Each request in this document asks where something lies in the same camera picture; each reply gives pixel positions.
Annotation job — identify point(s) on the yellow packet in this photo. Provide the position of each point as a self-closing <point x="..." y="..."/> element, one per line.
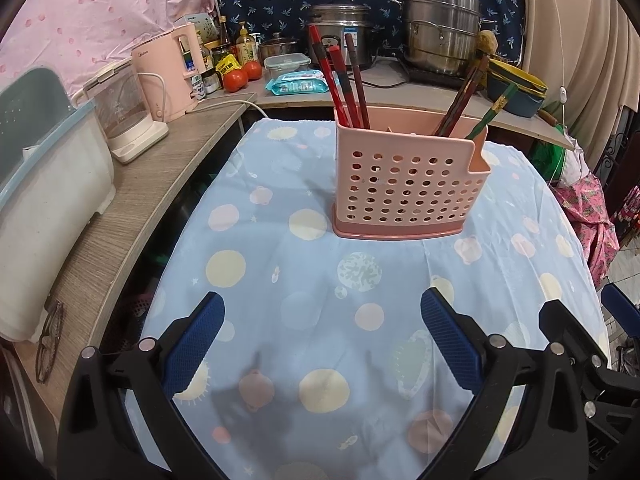
<point x="227" y="66"/>

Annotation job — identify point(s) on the glass kettle white base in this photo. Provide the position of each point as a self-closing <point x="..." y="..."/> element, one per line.
<point x="125" y="110"/>

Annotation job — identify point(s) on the beige curtain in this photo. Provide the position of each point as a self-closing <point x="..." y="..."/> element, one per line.
<point x="590" y="25"/>

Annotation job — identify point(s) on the pink dotted curtain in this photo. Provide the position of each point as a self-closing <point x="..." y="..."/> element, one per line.
<point x="100" y="10"/>

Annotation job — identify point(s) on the white dish drainer box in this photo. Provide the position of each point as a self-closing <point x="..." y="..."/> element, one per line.
<point x="50" y="210"/>

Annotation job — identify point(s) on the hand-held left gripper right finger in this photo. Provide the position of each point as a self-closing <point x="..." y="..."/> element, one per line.
<point x="452" y="340"/>

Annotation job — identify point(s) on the light blue dotted blanket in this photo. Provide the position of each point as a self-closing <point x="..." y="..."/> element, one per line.
<point x="300" y="270"/>

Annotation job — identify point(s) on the steel rice cooker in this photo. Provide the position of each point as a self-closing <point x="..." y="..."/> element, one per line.
<point x="340" y="12"/>

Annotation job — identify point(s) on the yellow bowl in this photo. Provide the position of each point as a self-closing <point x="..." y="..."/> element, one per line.
<point x="520" y="75"/>
<point x="532" y="92"/>

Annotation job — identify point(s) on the steel steamer pot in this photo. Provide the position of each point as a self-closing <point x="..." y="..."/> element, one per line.
<point x="440" y="30"/>

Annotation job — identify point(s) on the clear food container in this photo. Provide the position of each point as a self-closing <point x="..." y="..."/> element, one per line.
<point x="285" y="62"/>

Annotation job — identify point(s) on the blue wet wipes pack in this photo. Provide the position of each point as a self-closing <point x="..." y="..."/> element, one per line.
<point x="295" y="82"/>

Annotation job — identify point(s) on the green chopstick gold band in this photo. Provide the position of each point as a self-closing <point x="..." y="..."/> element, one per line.
<point x="492" y="112"/>

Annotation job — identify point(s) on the dark sauce bottle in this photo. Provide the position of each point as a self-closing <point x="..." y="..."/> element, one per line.
<point x="224" y="30"/>

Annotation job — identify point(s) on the wooden counter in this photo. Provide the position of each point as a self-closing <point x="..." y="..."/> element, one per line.
<point x="150" y="170"/>

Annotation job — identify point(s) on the bright red chopstick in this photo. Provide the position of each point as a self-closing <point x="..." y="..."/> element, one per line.
<point x="342" y="90"/>
<point x="325" y="67"/>

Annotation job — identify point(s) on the red tomato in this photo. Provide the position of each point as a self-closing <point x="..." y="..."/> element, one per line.
<point x="253" y="70"/>
<point x="235" y="81"/>

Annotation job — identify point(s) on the green plastic item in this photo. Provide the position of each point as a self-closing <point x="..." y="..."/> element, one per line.
<point x="547" y="160"/>

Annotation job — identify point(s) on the soap pump bottle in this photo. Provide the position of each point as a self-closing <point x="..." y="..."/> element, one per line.
<point x="246" y="47"/>

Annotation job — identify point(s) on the small steel pot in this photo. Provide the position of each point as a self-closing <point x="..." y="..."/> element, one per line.
<point x="277" y="47"/>

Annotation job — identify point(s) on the pink perforated utensil basket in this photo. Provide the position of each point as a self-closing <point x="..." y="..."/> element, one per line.
<point x="400" y="185"/>

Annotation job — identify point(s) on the pink electric kettle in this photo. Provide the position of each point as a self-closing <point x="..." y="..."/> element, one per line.
<point x="170" y="70"/>

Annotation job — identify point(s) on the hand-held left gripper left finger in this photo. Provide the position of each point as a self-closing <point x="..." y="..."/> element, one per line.
<point x="192" y="345"/>

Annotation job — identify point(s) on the pink pineapple print cloth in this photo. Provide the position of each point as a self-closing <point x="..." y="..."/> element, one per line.
<point x="590" y="220"/>

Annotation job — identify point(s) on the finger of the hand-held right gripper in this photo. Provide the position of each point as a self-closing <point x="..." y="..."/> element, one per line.
<point x="575" y="332"/>
<point x="620" y="305"/>

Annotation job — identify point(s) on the eyeglasses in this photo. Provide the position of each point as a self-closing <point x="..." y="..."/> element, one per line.
<point x="50" y="320"/>

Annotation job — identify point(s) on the white carton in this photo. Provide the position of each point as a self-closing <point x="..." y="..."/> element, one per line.
<point x="202" y="27"/>

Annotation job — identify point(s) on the black induction cooker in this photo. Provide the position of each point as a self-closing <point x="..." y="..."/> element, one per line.
<point x="425" y="77"/>

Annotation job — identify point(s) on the brown loofah sponge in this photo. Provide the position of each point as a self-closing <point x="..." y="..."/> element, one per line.
<point x="487" y="42"/>

